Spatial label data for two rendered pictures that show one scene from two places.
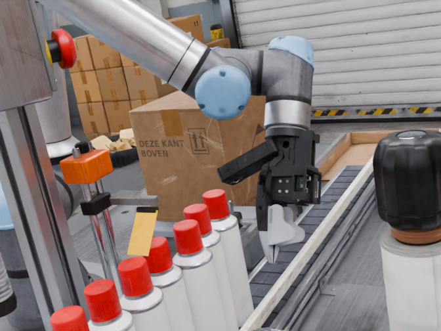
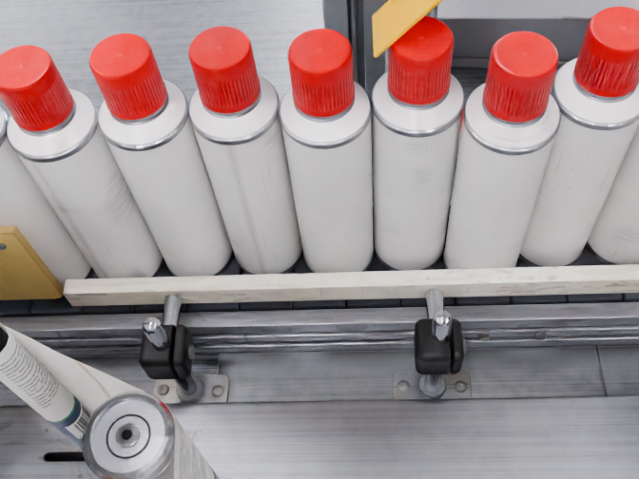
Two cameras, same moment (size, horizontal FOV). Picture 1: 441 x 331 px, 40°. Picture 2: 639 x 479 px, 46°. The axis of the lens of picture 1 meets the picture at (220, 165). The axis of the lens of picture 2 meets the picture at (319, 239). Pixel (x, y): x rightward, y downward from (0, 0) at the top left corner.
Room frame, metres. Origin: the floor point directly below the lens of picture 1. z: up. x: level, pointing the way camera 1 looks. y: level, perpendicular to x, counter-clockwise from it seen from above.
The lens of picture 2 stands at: (0.48, -0.14, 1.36)
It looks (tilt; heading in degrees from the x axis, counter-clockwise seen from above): 58 degrees down; 66
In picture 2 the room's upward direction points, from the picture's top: 8 degrees counter-clockwise
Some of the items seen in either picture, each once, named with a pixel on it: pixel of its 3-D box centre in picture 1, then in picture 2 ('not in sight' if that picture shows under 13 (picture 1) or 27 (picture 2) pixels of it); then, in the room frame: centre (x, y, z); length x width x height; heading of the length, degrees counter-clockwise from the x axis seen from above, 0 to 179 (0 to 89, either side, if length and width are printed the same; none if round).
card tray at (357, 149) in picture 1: (381, 154); not in sight; (1.52, -0.43, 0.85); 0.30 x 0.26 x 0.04; 149
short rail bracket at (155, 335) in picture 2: not in sight; (177, 337); (0.48, 0.11, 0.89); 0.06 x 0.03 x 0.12; 59
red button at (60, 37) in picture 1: (58, 50); not in sight; (0.59, 0.13, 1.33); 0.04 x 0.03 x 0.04; 24
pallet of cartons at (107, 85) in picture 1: (160, 92); not in sight; (4.99, 0.38, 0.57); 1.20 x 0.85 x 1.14; 145
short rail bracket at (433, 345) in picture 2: not in sight; (438, 355); (0.62, 0.01, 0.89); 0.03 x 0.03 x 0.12; 59
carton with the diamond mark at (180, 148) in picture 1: (217, 146); not in sight; (1.40, 0.00, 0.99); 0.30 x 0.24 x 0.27; 145
